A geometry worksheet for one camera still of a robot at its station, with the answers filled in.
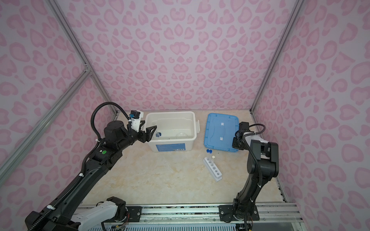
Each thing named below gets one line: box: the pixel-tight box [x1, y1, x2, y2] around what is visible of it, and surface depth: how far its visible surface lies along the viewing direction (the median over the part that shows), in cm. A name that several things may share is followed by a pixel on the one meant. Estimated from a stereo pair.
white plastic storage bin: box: [144, 111, 201, 153], surface depth 100 cm
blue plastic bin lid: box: [203, 113, 240, 153], surface depth 109 cm
